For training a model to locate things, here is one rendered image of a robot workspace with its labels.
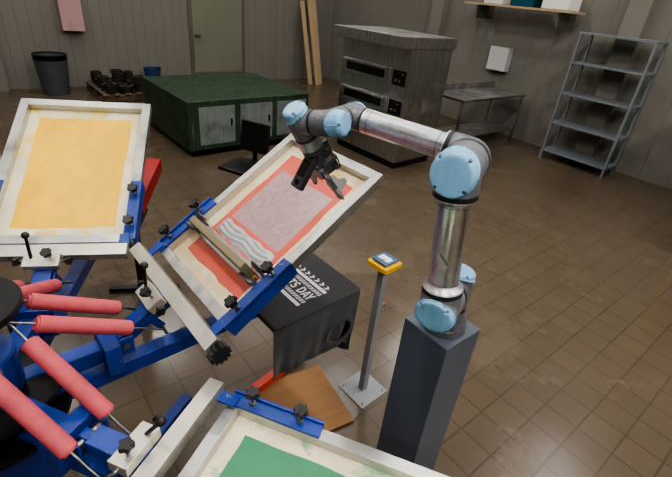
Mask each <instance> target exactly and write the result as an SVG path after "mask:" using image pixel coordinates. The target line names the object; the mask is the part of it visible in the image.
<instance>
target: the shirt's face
mask: <svg viewBox="0 0 672 477"><path fill-rule="evenodd" d="M301 265H302V266H304V267H305V268H306V269H307V270H309V271H310V272H311V273H312V274H314V275H315V276H316V277H318V278H319V279H320V280H321V281H323V282H324V283H325V284H326V285H328V286H329V287H330V288H331V289H333V290H331V291H329V292H327V293H325V294H323V295H320V296H318V297H316V298H314V299H312V300H309V301H307V302H305V303H303V304H301V305H298V306H295V305H294V304H292V303H291V302H290V301H289V300H288V299H287V298H286V297H285V296H284V295H283V294H281V293H280V292H279V293H278V294H277V295H276V296H275V297H274V298H273V299H272V300H271V301H270V302H269V303H268V304H267V305H266V306H265V307H264V308H263V309H262V310H261V311H260V312H259V313H258V315H259V316H260V317H261V318H262V319H263V320H264V321H265V322H266V323H267V324H268V325H269V326H270V327H271V328H272V329H273V330H274V331H275V330H276V329H278V328H280V327H282V326H284V325H286V324H288V323H291V322H293V321H295V320H297V319H299V318H301V317H303V316H305V315H307V314H309V313H312V312H314V311H316V310H318V309H320V308H322V307H324V306H326V305H328V304H330V303H333V302H335V301H337V300H339V299H341V298H343V297H345V296H347V295H349V294H351V293H354V292H356V291H358V290H360V288H359V287H358V286H357V285H355V284H354V283H353V282H351V281H350V280H349V279H347V278H346V277H345V276H343V275H342V274H341V273H339V272H338V271H337V270H335V269H334V268H333V267H331V266H330V265H328V264H327V263H326V262H324V261H323V260H322V259H320V258H319V257H318V256H316V255H315V254H314V253H312V254H311V255H310V256H309V257H308V258H307V259H306V260H305V261H304V262H303V263H302V264H301Z"/></svg>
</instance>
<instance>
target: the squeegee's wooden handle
mask: <svg viewBox="0 0 672 477"><path fill-rule="evenodd" d="M189 221H190V222H191V223H192V224H193V225H194V226H195V227H196V228H197V229H198V230H199V231H200V232H201V233H202V234H203V235H204V236H205V237H206V238H207V239H208V240H209V241H210V242H211V243H212V244H213V245H214V246H215V247H217V248H218V249H219V250H220V251H221V252H222V253H223V254H224V255H225V256H226V257H227V258H228V259H229V260H230V261H231V262H232V263H233V264H234V265H235V266H236V267H238V268H239V269H240V270H241V271H242V272H243V273H244V274H245V275H246V276H247V277H248V278H249V279H251V278H252V277H253V276H254V275H255V274H256V273H255V272H254V271H253V270H252V268H251V267H250V266H249V265H248V264H247V263H246V262H245V261H244V260H242V259H241V258H240V257H239V256H238V255H237V254H236V253H235V252H234V251H233V250H232V249H230V248H229V247H228V246H227V245H226V244H225V243H224V242H223V241H222V240H221V239H220V238H218V237H217V236H216V235H215V234H214V233H213V232H212V231H211V230H210V229H209V228H208V227H206V226H205V225H204V224H203V223H202V222H201V221H200V220H199V219H198V218H197V217H195V216H192V217H191V218H190V219H189Z"/></svg>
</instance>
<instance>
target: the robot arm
mask: <svg viewBox="0 0 672 477"><path fill-rule="evenodd" d="M283 117H284V119H285V121H286V125H287V126H288V128H289V130H290V131H291V133H292V135H293V137H294V139H295V141H296V143H297V145H298V147H299V149H300V151H301V152H302V153H303V155H304V158H303V160H302V162H301V164H300V166H299V168H298V170H297V172H296V174H295V176H294V178H293V180H292V182H291V185H292V186H293V187H295V188H296V189H298V190H300V191H304V189H305V187H306V185H307V183H308V181H309V179H310V178H311V180H312V182H313V184H315V185H316V184H317V182H318V181H317V178H319V179H321V180H324V179H325V181H326V184H327V185H328V187H330V188H331V189H332V191H333V192H334V193H335V195H336V196H337V198H339V199H342V200H344V199H345V198H344V196H343V194H342V190H343V188H344V187H345V185H346V183H347V180H346V178H340V179H338V178H337V177H336V176H335V175H331V176H330V175H329V174H330V173H332V172H333V171H334V170H335V169H336V170H337V169H339V168H340V167H341V164H340V161H339V159H338V157H337V155H336V154H334V153H333V152H332V149H331V147H330V145H329V143H328V140H327V139H325V138H323V137H321V136H324V137H333V138H337V137H344V136H346V135H347V134H348V132H349V131H350V129H351V130H354V131H357V132H360V133H363V134H366V135H369V136H372V137H375V138H378V139H381V140H384V141H387V142H390V143H393V144H396V145H399V146H402V147H405V148H408V149H411V150H414V151H417V152H420V153H423V154H426V155H429V156H432V157H435V159H434V161H433V162H432V164H431V167H430V171H429V179H430V183H431V186H433V192H432V196H433V198H434V199H435V200H436V201H437V208H436V217H435V225H434V233H433V242H432V250H431V258H430V267H429V275H428V276H427V277H425V278H424V279H423V282H422V288H421V297H420V300H419V301H418V302H417V303H416V306H415V310H414V312H415V316H416V319H417V320H418V322H420V323H421V325H422V326H423V327H424V329H425V330H426V331H428V332H429V333H430V334H432V335H434V336H436V337H439V338H442V339H457V338H460V337H461V336H463V335H464V333H465V331H466V327H467V321H466V308H467V305H468V302H469V298H470V295H471V292H472V289H473V285H474V283H475V278H476V274H475V272H474V270H473V269H471V268H470V267H469V266H467V265H465V264H463V263H462V260H463V254H464V247H465V241H466V235H467V228H468V222H469V216H470V209H471V205H473V204H475V203H476V202H477V201H478V199H479V193H480V187H481V181H482V177H483V176H484V175H485V174H486V172H487V171H488V170H489V167H490V165H491V152H490V150H489V148H488V146H487V145H486V144H485V143H484V142H483V141H482V140H480V139H478V138H476V137H473V136H470V135H467V134H463V133H460V132H457V131H453V130H450V131H448V132H443V131H440V130H437V129H434V128H430V127H427V126H424V125H421V124H417V123H414V122H411V121H408V120H404V119H401V118H398V117H395V116H391V115H388V114H385V113H381V112H378V111H375V110H372V109H369V108H366V106H365V105H364V104H363V103H361V102H349V103H347V104H345V105H341V106H338V107H334V108H331V109H327V110H312V109H310V110H309V109H308V107H307V106H306V104H305V103H304V102H302V101H294V102H291V103H290V104H288V105H287V106H286V107H285V108H284V110H283ZM336 159H337V160H338V162H337V160H336ZM338 163H339V164H338Z"/></svg>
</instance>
